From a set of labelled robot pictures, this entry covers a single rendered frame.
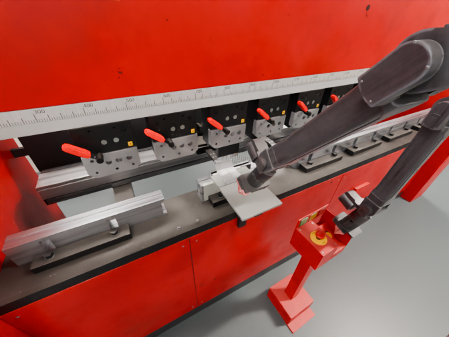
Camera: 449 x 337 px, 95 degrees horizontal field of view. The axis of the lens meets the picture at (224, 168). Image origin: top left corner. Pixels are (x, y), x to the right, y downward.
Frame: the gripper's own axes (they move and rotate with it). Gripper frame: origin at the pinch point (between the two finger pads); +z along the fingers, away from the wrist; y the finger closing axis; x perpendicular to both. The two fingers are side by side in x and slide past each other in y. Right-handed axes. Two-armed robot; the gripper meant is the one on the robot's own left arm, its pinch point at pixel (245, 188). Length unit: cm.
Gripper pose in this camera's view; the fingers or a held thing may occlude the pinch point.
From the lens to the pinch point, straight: 79.6
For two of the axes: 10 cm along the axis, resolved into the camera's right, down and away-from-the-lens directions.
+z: -2.7, 4.2, 8.7
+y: -8.8, 2.6, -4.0
